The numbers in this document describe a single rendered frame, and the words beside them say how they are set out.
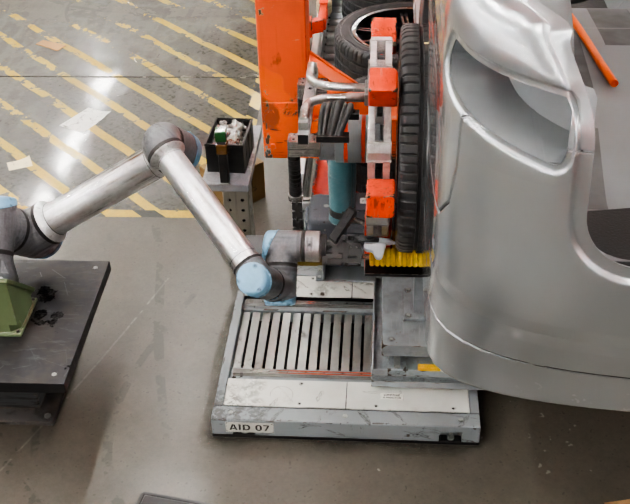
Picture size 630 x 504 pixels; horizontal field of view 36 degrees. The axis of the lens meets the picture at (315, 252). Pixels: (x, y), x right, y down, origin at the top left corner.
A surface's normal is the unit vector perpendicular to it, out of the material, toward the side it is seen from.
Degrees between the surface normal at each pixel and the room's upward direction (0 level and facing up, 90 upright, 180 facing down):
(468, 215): 89
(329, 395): 0
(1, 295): 90
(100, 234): 0
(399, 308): 0
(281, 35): 90
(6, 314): 90
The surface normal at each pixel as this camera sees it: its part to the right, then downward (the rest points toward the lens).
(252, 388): -0.02, -0.80
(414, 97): -0.06, -0.22
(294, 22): -0.07, 0.59
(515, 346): -0.39, 0.74
